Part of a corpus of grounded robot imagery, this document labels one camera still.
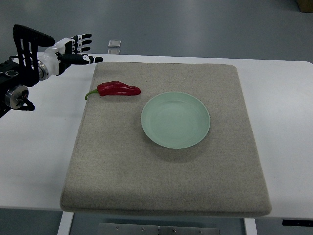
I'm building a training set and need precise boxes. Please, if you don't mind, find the light green plate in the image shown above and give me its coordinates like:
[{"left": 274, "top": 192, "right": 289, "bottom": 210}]
[{"left": 141, "top": 92, "right": 211, "bottom": 149}]

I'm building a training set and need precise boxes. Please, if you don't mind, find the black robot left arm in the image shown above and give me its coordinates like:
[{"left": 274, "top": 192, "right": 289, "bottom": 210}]
[{"left": 0, "top": 24, "right": 55, "bottom": 117}]

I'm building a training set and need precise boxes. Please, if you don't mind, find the red chili pepper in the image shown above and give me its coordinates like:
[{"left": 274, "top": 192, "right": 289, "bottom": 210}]
[{"left": 85, "top": 81, "right": 141, "bottom": 100}]

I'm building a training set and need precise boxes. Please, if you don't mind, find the white table leg right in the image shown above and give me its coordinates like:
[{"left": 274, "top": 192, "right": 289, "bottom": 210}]
[{"left": 244, "top": 218, "right": 258, "bottom": 235}]

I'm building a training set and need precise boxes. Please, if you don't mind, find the white table leg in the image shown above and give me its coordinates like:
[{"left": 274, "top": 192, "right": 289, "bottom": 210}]
[
  {"left": 244, "top": 218, "right": 258, "bottom": 235},
  {"left": 57, "top": 211, "right": 74, "bottom": 235}
]

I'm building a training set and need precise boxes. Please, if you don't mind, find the beige fabric mat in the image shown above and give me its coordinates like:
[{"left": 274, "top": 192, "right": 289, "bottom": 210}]
[{"left": 60, "top": 62, "right": 271, "bottom": 217}]

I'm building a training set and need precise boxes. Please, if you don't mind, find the cardboard box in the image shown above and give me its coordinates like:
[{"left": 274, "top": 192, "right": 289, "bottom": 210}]
[{"left": 296, "top": 0, "right": 313, "bottom": 13}]

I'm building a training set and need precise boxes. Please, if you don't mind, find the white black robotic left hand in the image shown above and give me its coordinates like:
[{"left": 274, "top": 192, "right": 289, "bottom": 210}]
[{"left": 38, "top": 34, "right": 103, "bottom": 81}]

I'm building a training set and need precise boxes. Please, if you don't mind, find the grey metal base plate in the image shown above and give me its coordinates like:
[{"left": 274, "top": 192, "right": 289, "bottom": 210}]
[{"left": 97, "top": 223, "right": 220, "bottom": 235}]

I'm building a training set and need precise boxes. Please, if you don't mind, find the black control panel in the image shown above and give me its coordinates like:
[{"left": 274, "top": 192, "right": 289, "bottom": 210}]
[{"left": 282, "top": 219, "right": 313, "bottom": 227}]

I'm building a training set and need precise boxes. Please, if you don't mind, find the white table leg left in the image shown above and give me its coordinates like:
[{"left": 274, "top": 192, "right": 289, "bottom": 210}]
[{"left": 57, "top": 211, "right": 74, "bottom": 235}]

